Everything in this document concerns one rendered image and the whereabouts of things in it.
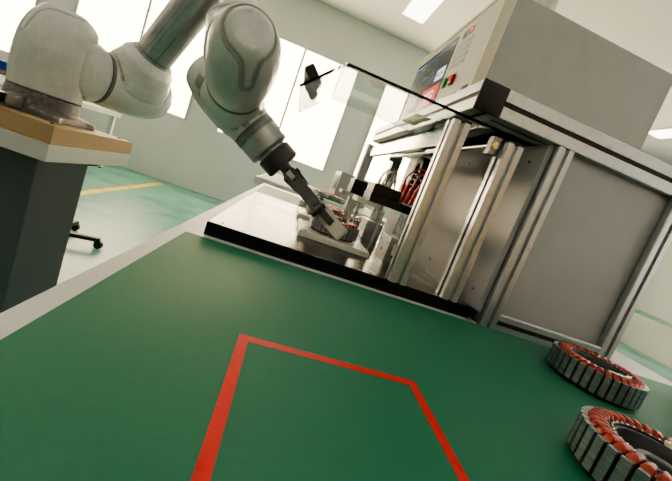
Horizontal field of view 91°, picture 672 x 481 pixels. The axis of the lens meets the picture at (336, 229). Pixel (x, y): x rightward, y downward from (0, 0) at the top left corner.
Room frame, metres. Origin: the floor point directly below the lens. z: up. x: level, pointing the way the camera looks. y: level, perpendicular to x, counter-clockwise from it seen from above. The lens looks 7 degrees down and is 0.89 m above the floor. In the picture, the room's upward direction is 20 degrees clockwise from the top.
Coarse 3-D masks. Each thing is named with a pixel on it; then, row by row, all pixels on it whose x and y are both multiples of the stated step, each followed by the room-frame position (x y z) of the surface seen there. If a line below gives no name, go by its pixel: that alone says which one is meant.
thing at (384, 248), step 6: (384, 234) 0.76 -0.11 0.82; (390, 234) 0.76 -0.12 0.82; (384, 240) 0.75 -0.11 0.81; (390, 240) 0.71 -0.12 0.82; (396, 240) 0.71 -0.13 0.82; (378, 246) 0.77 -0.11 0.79; (384, 246) 0.73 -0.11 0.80; (390, 246) 0.71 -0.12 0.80; (378, 252) 0.76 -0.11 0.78; (384, 252) 0.72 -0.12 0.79; (390, 252) 0.71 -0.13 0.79; (384, 258) 0.71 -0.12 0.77; (390, 258) 0.71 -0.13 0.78
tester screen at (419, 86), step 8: (456, 40) 0.82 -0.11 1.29; (448, 48) 0.86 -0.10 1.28; (440, 56) 0.89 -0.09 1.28; (448, 56) 0.83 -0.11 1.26; (432, 64) 0.94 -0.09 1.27; (440, 64) 0.87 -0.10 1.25; (424, 72) 0.98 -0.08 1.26; (432, 72) 0.91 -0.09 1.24; (416, 80) 1.04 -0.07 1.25; (424, 80) 0.95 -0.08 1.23; (440, 80) 0.82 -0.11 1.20; (416, 88) 1.00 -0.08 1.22; (424, 88) 0.93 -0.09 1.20
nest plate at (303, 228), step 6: (300, 222) 0.73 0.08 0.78; (306, 222) 0.76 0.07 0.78; (300, 228) 0.65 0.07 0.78; (306, 228) 0.68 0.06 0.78; (300, 234) 0.64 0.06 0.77; (306, 234) 0.64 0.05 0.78; (312, 234) 0.65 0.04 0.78; (318, 234) 0.66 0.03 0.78; (324, 234) 0.69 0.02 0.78; (318, 240) 0.65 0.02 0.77; (324, 240) 0.65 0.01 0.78; (330, 240) 0.65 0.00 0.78; (336, 240) 0.67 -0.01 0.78; (336, 246) 0.65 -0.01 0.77; (342, 246) 0.66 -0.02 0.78; (348, 246) 0.66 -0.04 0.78; (354, 246) 0.68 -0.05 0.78; (360, 246) 0.71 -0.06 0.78; (354, 252) 0.66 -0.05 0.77; (360, 252) 0.66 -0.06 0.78; (366, 252) 0.67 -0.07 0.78
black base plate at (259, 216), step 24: (216, 216) 0.54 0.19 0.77; (240, 216) 0.61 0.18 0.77; (264, 216) 0.71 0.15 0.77; (288, 216) 0.83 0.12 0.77; (240, 240) 0.50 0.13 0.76; (264, 240) 0.51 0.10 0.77; (288, 240) 0.56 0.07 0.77; (312, 240) 0.64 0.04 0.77; (360, 240) 0.88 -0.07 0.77; (312, 264) 0.52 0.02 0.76; (336, 264) 0.53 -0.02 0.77; (360, 264) 0.59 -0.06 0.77; (384, 264) 0.67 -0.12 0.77; (384, 288) 0.55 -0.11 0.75; (408, 288) 0.55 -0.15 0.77; (432, 288) 0.61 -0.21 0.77; (456, 312) 0.57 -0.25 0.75
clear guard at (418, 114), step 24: (336, 72) 0.53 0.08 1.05; (360, 72) 0.53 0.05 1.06; (312, 96) 0.63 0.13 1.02; (336, 96) 0.73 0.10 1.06; (360, 96) 0.66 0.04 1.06; (384, 96) 0.60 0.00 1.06; (408, 96) 0.56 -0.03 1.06; (384, 120) 0.78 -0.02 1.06; (408, 120) 0.70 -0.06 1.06; (432, 120) 0.64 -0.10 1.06
